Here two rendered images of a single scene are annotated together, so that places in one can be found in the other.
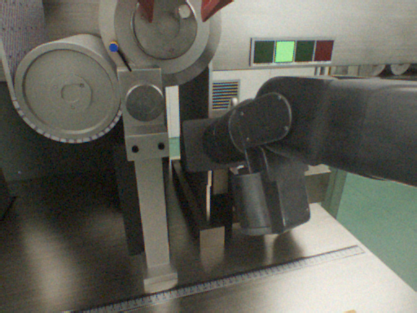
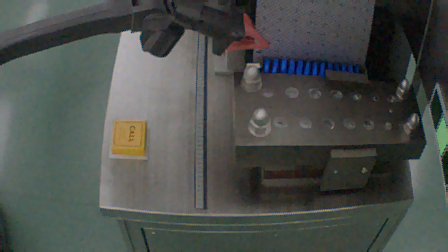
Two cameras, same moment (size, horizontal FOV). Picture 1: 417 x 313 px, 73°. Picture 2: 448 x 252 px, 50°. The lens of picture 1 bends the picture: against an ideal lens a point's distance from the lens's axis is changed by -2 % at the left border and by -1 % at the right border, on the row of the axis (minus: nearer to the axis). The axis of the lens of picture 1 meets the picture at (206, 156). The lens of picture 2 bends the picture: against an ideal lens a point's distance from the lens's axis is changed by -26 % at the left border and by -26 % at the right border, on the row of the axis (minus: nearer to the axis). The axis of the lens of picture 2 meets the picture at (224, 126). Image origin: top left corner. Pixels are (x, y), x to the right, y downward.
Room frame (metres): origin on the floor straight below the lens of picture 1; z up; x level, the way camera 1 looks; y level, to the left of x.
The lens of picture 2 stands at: (0.53, -0.80, 1.85)
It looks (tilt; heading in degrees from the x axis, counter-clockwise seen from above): 52 degrees down; 103
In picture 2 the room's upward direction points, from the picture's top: 3 degrees clockwise
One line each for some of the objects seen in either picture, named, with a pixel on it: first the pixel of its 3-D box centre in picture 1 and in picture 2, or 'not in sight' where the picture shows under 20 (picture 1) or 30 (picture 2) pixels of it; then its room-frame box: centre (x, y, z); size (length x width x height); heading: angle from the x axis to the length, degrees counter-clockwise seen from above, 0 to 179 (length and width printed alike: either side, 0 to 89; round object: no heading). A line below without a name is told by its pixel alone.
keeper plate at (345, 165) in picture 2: not in sight; (349, 170); (0.63, -0.16, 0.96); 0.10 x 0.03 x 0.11; 16
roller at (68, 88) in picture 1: (81, 77); not in sight; (0.47, 0.20, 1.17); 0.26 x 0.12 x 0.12; 16
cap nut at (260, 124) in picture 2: not in sight; (260, 119); (0.44, -0.16, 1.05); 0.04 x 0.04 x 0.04
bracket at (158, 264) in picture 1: (150, 186); (230, 16); (0.33, 0.08, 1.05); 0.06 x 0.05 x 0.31; 16
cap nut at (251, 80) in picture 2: not in sight; (251, 75); (0.41, -0.07, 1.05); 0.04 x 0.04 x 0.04
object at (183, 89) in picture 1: (191, 111); (316, 34); (0.51, 0.03, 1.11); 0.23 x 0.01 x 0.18; 16
